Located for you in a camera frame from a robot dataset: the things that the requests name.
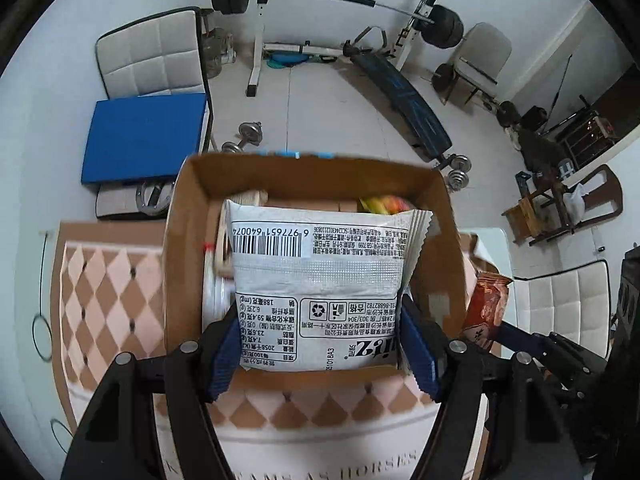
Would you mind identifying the orange snack bag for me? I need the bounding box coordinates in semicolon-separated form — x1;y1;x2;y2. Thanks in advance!
461;272;512;350

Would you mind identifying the red white long snack packet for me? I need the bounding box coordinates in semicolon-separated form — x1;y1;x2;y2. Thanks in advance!
202;274;235;330

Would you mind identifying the cardboard milk carton box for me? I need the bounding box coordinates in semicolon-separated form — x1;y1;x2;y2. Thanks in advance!
164;153;466;372

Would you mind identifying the white quilted chair right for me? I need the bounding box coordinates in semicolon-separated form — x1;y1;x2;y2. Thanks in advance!
504;260;612;358

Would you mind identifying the checkered table mat with text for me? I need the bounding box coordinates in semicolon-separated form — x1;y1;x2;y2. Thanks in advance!
49;220;507;480

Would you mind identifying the white squat rack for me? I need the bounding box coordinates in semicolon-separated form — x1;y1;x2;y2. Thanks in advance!
246;0;448;98

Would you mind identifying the grey folding chair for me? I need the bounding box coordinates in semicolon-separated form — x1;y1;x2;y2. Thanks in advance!
432;22;512;110

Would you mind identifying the white grey snack packet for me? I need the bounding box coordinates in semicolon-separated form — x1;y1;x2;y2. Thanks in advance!
228;202;433;373

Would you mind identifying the small wooden stool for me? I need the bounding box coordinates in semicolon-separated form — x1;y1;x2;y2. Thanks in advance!
502;197;553;245

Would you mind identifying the chrome dumbbell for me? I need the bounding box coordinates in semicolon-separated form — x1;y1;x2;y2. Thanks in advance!
221;122;264;154
438;154;472;192

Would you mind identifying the colourful candy bag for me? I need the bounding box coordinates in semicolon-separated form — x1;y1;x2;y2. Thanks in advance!
360;195;414;216

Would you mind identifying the black dumbbell on floor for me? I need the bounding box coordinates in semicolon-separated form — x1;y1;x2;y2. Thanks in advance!
496;101;521;128

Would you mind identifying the dark wooden chair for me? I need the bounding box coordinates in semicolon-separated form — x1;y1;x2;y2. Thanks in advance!
527;165;624;246

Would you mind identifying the white Franzzi cookie packet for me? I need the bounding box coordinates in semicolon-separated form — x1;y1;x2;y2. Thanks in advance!
213;190;268;278

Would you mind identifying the barbell with black plates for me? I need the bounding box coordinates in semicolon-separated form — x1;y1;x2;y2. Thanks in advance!
192;0;466;50

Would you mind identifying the white quilted chair with blue cushion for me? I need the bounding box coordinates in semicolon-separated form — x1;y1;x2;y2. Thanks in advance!
80;6;214;220

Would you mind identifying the black sit-up bench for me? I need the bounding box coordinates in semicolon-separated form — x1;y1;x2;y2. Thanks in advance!
343;25;456;168

